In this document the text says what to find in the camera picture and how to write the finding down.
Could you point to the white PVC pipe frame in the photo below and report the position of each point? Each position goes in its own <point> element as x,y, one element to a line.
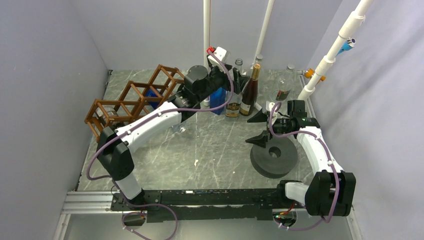
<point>294,31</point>

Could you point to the clear bottle by right wall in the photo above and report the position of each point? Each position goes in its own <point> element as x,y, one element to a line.
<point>283,84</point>

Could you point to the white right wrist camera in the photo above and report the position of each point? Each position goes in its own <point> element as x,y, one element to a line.
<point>272,107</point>

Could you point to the blue clip on pipe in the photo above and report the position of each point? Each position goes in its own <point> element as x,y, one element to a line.
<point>348,45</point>

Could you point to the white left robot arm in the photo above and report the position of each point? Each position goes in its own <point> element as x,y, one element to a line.
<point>116,146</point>

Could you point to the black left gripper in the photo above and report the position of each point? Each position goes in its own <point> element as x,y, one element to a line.
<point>239,84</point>

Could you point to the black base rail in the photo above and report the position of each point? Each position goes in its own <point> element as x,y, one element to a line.
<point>261,204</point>

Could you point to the dark wine bottle gold cap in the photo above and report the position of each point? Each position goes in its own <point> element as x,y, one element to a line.
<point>250,92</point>

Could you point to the clear bottle red black label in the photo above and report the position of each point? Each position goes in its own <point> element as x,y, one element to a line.
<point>258,60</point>

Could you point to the tall clear bottle black label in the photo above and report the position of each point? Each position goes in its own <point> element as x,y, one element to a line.
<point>238,64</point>

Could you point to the brown wooden wine rack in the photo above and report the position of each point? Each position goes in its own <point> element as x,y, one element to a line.
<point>136,100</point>

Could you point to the black round perforated speaker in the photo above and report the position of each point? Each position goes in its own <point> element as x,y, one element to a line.
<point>276,159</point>

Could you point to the orange clip on pipe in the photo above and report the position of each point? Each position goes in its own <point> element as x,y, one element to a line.
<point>308,73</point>

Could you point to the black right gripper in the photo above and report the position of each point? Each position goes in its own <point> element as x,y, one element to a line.
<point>260,139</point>

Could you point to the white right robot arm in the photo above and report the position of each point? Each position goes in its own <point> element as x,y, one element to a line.
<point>331,190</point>

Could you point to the clear bottle black cap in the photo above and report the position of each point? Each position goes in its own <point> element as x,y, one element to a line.
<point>232,109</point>

